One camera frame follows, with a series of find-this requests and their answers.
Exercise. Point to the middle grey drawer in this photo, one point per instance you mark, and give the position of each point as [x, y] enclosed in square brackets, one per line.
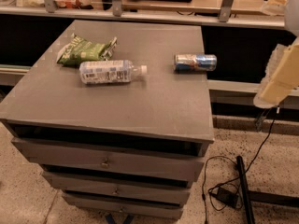
[117, 188]

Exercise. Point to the red bull can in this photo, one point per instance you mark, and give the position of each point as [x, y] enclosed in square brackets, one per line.
[195, 62]

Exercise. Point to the black power adapter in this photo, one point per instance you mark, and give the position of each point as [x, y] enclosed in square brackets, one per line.
[227, 197]

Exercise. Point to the black floor stand bar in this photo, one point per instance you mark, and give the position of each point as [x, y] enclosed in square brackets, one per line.
[250, 196]

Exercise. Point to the top grey drawer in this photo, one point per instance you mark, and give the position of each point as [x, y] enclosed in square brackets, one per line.
[110, 159]

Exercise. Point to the clear plastic water bottle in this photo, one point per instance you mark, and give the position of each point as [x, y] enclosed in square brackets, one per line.
[108, 72]

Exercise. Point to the grey metal railing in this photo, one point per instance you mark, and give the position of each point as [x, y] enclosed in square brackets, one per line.
[234, 13]

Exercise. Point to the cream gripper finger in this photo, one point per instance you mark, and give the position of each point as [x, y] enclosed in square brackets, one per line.
[281, 76]

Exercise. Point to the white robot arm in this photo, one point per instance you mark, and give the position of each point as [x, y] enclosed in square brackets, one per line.
[291, 15]

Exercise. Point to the green chip bag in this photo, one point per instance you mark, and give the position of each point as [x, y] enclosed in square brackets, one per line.
[80, 50]

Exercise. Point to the bottom grey drawer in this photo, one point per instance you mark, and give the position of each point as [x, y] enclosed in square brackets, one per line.
[128, 207]

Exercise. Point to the grey drawer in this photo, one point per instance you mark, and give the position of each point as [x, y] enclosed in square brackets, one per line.
[110, 159]
[128, 207]
[117, 188]

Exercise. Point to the grey drawer cabinet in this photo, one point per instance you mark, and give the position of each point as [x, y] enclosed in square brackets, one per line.
[163, 112]

